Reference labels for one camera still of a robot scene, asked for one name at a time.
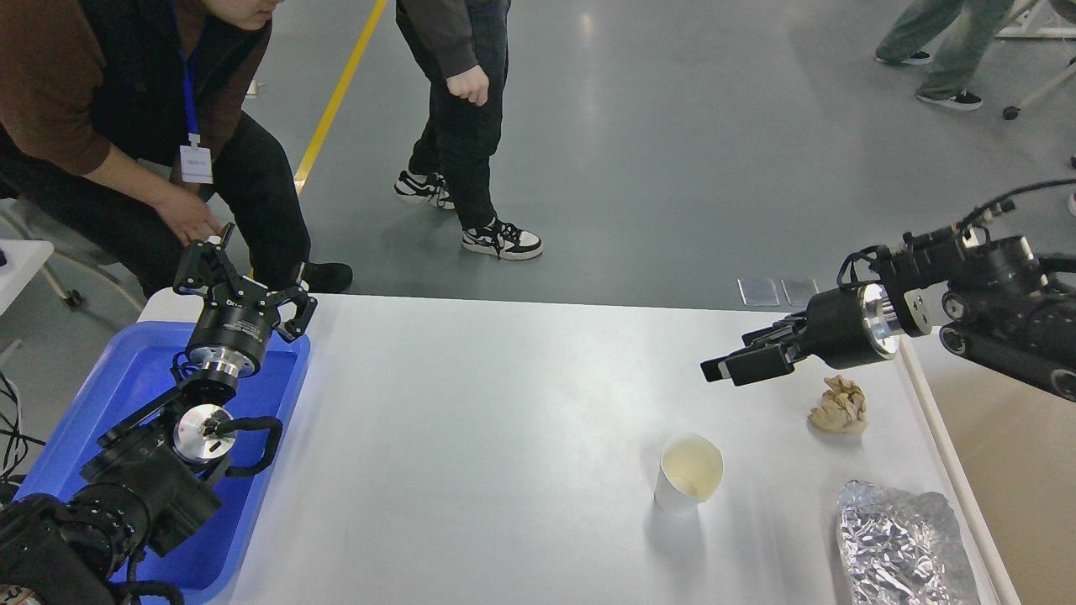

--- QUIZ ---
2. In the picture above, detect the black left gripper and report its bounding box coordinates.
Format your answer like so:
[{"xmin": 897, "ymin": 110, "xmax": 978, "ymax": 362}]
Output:
[{"xmin": 172, "ymin": 223, "xmax": 318, "ymax": 378}]

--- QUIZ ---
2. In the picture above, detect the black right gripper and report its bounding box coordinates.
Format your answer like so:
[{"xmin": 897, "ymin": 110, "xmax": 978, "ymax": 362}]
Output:
[{"xmin": 700, "ymin": 284, "xmax": 904, "ymax": 386}]

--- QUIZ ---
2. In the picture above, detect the white paper cup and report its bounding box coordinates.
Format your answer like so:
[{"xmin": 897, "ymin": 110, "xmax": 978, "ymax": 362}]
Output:
[{"xmin": 654, "ymin": 433, "xmax": 724, "ymax": 513}]

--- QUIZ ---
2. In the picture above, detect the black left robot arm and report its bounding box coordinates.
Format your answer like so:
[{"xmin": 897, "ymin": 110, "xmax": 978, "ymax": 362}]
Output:
[{"xmin": 3, "ymin": 225, "xmax": 318, "ymax": 604}]

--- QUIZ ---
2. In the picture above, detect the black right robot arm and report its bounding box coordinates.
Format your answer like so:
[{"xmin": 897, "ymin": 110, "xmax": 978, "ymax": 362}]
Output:
[{"xmin": 700, "ymin": 180, "xmax": 1075, "ymax": 400}]

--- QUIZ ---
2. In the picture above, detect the metal floor plate left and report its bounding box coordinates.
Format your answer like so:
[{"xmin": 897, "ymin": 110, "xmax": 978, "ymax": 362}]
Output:
[{"xmin": 737, "ymin": 278, "xmax": 783, "ymax": 308}]

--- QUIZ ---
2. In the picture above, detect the metal floor plate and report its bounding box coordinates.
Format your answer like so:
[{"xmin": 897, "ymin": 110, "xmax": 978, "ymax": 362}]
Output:
[
  {"xmin": 737, "ymin": 278, "xmax": 783, "ymax": 308},
  {"xmin": 780, "ymin": 278, "xmax": 820, "ymax": 308}
]

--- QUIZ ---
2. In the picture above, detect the metal floor plate right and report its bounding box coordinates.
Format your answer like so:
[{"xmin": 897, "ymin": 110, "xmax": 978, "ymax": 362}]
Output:
[{"xmin": 780, "ymin": 278, "xmax": 820, "ymax": 308}]

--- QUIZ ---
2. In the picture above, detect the crumpled brown paper ball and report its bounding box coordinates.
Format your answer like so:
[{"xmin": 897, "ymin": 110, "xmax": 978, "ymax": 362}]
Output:
[{"xmin": 807, "ymin": 375, "xmax": 868, "ymax": 435}]

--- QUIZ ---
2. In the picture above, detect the grey office chair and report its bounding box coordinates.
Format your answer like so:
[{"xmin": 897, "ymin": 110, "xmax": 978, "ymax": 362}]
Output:
[{"xmin": 0, "ymin": 197, "xmax": 144, "ymax": 310}]

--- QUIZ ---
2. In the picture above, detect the person in brown shirt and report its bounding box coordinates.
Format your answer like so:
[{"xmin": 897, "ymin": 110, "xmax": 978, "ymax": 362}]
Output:
[{"xmin": 1, "ymin": 1, "xmax": 353, "ymax": 295}]

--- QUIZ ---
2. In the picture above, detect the small white side table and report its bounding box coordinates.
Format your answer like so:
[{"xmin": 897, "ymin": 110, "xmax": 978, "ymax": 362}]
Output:
[{"xmin": 1, "ymin": 239, "xmax": 54, "ymax": 314}]

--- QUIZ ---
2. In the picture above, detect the crumpled aluminium foil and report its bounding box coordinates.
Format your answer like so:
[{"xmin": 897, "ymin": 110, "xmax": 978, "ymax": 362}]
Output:
[{"xmin": 836, "ymin": 480, "xmax": 981, "ymax": 604}]

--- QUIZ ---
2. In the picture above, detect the beige plastic bin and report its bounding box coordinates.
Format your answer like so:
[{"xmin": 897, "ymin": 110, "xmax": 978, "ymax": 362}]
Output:
[{"xmin": 900, "ymin": 334, "xmax": 1075, "ymax": 604}]

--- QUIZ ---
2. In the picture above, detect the blue plastic tray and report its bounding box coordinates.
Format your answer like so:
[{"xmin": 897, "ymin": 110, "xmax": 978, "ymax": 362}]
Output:
[{"xmin": 17, "ymin": 321, "xmax": 311, "ymax": 604}]

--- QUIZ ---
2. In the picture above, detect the person in dark jeans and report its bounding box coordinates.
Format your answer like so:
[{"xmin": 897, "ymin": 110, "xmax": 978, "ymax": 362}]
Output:
[{"xmin": 393, "ymin": 1, "xmax": 543, "ymax": 261}]

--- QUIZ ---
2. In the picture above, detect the person in green trousers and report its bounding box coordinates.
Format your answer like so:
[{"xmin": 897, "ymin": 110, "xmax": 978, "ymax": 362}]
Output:
[{"xmin": 873, "ymin": 1, "xmax": 1014, "ymax": 111}]

